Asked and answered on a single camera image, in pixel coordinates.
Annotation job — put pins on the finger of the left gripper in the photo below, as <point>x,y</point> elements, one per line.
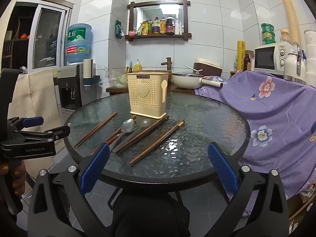
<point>32,122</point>
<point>55,133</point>

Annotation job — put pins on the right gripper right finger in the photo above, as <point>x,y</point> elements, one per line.
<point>227,174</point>

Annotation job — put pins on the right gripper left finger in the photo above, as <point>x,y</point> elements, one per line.
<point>91,168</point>

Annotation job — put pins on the metal spoon wooden handle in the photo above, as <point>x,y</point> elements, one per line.
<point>127,127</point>

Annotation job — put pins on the person's left hand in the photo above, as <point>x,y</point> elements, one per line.
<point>18,176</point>

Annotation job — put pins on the beige cloth cover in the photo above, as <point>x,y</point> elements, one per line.
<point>34,95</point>

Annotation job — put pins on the water dispenser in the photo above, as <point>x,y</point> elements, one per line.
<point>76,91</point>

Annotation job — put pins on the round glass table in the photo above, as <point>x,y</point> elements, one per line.
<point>179,163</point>

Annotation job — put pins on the purple floral cloth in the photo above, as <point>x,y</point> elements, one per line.
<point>281,115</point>

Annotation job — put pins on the clear plastic bag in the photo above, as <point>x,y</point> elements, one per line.
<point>113,78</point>

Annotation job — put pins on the white pan with lid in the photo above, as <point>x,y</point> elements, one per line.
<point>192,81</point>

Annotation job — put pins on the cream plastic utensil holder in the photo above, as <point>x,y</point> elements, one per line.
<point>147,93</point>

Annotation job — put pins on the yellow soap bottle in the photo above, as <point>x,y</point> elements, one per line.
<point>137,66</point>

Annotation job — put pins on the brown rice cooker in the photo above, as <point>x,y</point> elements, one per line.
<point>207,67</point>

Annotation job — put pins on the dark glass bottle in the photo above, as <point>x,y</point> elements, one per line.
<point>247,62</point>

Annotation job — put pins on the white microwave oven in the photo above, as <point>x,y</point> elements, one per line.
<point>271,58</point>

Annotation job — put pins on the white thermos jug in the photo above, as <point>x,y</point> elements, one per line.
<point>294,68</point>

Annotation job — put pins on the brass faucet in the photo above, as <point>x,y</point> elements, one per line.
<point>168,63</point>

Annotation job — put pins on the yellow paper roll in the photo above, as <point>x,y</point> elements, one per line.
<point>240,55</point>

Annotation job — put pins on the green stacked containers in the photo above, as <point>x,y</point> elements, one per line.
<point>268,35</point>

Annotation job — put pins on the tall beige rolled mat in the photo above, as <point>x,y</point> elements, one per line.
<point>292,21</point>

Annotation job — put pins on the sliding window frame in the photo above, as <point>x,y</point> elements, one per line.
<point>47,38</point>

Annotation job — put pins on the wooden framed wall shelf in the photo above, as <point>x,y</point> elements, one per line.
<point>158,19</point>

